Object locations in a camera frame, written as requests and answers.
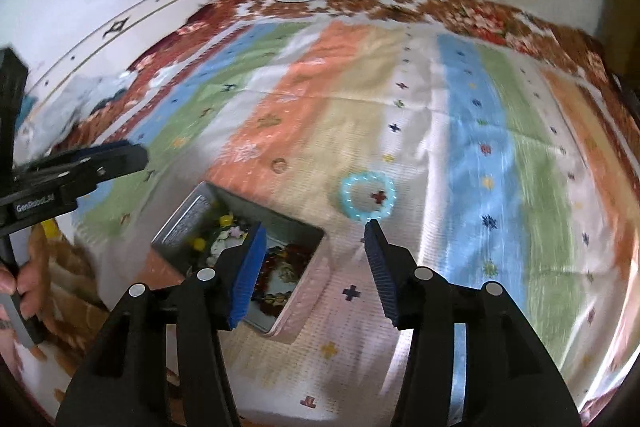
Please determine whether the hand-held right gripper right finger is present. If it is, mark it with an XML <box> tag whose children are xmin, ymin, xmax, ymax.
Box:
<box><xmin>363</xmin><ymin>220</ymin><xmax>583</xmax><ymax>427</ymax></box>

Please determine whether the light blue bead bracelet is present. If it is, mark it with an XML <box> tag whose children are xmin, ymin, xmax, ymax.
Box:
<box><xmin>340</xmin><ymin>172</ymin><xmax>396</xmax><ymax>223</ymax></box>

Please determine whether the embossed metal tin box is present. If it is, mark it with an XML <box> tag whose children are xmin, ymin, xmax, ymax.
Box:
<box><xmin>150</xmin><ymin>181</ymin><xmax>331</xmax><ymax>339</ymax></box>

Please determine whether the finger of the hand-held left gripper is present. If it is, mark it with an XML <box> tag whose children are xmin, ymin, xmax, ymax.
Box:
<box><xmin>15</xmin><ymin>142</ymin><xmax>133</xmax><ymax>175</ymax></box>
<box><xmin>47</xmin><ymin>146</ymin><xmax>149</xmax><ymax>208</ymax></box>

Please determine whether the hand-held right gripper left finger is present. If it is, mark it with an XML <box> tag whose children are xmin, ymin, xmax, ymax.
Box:
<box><xmin>55</xmin><ymin>222</ymin><xmax>268</xmax><ymax>427</ymax></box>

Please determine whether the white shell bracelet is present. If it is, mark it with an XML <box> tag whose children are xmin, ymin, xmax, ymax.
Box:
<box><xmin>210</xmin><ymin>227</ymin><xmax>252</xmax><ymax>259</ymax></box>

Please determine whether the red bead bracelet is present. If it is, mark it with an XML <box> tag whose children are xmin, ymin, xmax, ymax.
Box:
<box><xmin>252</xmin><ymin>244</ymin><xmax>313</xmax><ymax>309</ymax></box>

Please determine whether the white headboard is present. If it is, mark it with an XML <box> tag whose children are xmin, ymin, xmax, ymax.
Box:
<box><xmin>20</xmin><ymin>0</ymin><xmax>216</xmax><ymax>108</ymax></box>

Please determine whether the floral bedsheet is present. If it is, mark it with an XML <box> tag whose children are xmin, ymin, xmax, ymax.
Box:
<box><xmin>20</xmin><ymin>0</ymin><xmax>640</xmax><ymax>427</ymax></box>

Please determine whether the person's left hand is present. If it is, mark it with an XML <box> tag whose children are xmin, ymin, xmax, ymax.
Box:
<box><xmin>0</xmin><ymin>234</ymin><xmax>53</xmax><ymax>360</ymax></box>

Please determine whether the yellow brown bead bracelet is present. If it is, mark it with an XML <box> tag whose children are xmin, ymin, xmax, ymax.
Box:
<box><xmin>190</xmin><ymin>212</ymin><xmax>236</xmax><ymax>254</ymax></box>

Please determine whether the grey clothes pile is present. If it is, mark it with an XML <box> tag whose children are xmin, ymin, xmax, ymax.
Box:
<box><xmin>20</xmin><ymin>72</ymin><xmax>137</xmax><ymax>152</ymax></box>

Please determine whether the striped pastel blanket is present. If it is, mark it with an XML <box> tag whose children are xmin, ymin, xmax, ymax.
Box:
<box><xmin>70</xmin><ymin>19</ymin><xmax>640</xmax><ymax>413</ymax></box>

